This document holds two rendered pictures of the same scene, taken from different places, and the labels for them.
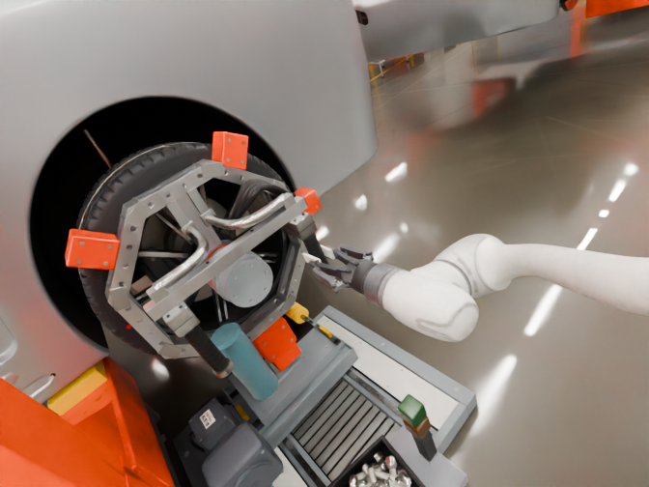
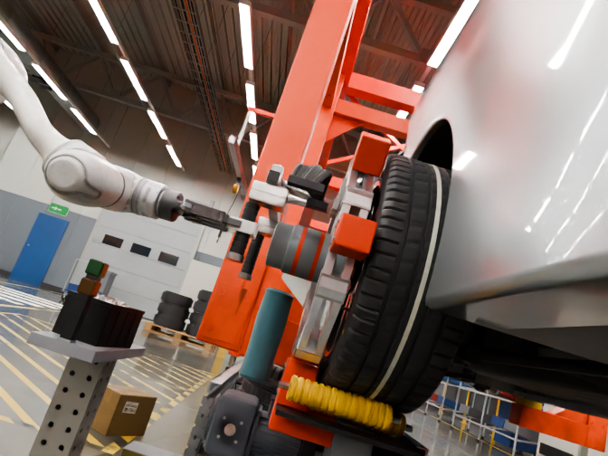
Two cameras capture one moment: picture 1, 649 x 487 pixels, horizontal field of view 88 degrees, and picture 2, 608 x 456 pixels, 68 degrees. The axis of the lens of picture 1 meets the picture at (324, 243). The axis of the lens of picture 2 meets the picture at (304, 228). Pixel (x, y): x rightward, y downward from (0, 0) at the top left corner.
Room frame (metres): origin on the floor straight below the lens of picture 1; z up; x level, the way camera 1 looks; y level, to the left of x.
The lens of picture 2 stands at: (1.37, -0.84, 0.61)
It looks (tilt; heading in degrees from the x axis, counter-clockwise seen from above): 14 degrees up; 119
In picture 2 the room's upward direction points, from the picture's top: 17 degrees clockwise
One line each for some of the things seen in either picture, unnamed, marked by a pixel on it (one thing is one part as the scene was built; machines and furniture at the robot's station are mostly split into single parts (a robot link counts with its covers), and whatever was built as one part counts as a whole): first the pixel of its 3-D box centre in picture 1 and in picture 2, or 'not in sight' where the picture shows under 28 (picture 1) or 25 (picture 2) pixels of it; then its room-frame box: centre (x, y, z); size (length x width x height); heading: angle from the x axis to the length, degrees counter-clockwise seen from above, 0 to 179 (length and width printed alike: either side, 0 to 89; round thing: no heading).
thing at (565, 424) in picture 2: not in sight; (549, 411); (1.58, 3.44, 0.69); 0.52 x 0.17 x 0.35; 28
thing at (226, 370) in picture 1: (207, 349); (251, 255); (0.57, 0.33, 0.83); 0.04 x 0.04 x 0.16
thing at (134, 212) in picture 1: (223, 263); (332, 261); (0.86, 0.29, 0.85); 0.54 x 0.07 x 0.54; 118
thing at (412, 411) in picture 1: (411, 411); (97, 268); (0.37, -0.03, 0.64); 0.04 x 0.04 x 0.04; 28
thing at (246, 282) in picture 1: (233, 271); (307, 253); (0.79, 0.26, 0.85); 0.21 x 0.14 x 0.14; 28
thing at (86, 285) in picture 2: (416, 422); (89, 287); (0.37, -0.03, 0.59); 0.04 x 0.04 x 0.04; 28
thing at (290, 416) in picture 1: (289, 373); not in sight; (1.01, 0.37, 0.13); 0.50 x 0.36 x 0.10; 118
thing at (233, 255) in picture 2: (318, 256); (244, 230); (0.73, 0.03, 0.83); 0.04 x 0.04 x 0.16
